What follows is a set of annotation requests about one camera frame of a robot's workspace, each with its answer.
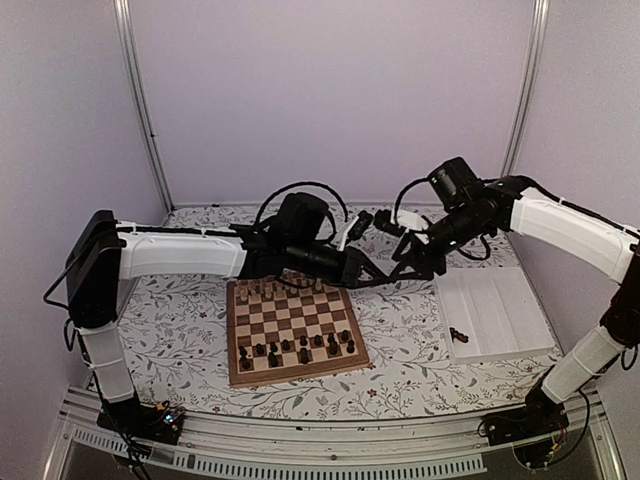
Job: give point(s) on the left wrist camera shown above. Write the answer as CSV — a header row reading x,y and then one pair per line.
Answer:
x,y
353,230

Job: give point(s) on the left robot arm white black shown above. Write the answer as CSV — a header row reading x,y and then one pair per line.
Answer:
x,y
109,253

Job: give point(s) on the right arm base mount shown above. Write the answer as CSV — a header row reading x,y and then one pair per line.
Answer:
x,y
538,416

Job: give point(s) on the floral patterned table mat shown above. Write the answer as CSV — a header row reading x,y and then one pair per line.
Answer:
x,y
173,330

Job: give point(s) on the dark chess pieces in tray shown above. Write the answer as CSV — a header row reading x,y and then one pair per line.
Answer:
x,y
456,335

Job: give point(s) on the dark knight piece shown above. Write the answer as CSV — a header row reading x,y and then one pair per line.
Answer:
x,y
273,360

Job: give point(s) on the white chess piece row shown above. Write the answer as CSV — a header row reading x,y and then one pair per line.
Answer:
x,y
288,285

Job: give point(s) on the aluminium front rail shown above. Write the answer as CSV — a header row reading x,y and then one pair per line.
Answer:
x,y
437,447

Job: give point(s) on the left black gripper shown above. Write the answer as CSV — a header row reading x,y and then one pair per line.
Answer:
x,y
350,274

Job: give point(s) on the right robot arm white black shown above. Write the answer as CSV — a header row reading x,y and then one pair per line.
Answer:
x,y
584,266

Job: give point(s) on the white plastic tray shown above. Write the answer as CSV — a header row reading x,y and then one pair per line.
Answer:
x,y
497,309

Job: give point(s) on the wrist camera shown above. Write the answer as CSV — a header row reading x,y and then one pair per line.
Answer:
x,y
353,230
402,222

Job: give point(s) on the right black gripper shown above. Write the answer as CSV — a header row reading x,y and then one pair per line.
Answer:
x,y
419,254

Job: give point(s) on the wooden chess board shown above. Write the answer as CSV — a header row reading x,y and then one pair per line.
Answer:
x,y
250,323

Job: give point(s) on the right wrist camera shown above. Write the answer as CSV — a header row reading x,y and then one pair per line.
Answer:
x,y
402,222

